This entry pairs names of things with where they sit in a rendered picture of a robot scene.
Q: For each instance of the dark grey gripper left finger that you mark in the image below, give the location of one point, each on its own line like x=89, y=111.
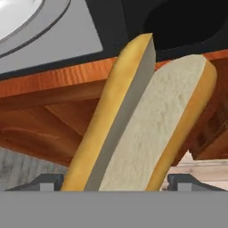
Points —
x=49, y=181

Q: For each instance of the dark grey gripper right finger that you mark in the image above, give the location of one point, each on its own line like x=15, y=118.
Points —
x=182, y=181

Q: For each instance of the hotdog bun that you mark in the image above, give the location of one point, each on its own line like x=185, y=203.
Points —
x=154, y=124

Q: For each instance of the black and grey microwave oven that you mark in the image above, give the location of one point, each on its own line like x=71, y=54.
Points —
x=77, y=32

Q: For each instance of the white round microwave turntable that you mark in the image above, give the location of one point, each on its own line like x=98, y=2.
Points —
x=14, y=14

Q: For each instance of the orange wooden cupboard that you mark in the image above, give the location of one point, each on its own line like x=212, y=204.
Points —
x=53, y=98

